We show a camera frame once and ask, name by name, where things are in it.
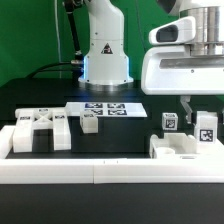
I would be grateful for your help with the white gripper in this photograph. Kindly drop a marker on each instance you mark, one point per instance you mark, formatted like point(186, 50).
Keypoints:
point(171, 70)

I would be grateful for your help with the white chair seat part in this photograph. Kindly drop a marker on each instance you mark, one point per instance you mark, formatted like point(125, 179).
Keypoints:
point(174, 144)

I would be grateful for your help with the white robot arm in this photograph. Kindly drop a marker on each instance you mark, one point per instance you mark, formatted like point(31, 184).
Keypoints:
point(97, 28)

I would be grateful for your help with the white chair back part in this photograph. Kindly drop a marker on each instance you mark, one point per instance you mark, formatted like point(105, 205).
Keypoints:
point(30, 120)

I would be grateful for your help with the white U-shaped fence frame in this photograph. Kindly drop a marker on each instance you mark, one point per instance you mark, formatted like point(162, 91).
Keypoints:
point(166, 168)

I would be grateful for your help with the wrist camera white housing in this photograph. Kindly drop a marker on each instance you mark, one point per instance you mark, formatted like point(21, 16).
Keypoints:
point(180, 31)

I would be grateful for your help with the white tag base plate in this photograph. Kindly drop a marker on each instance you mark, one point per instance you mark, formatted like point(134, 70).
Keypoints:
point(106, 109)

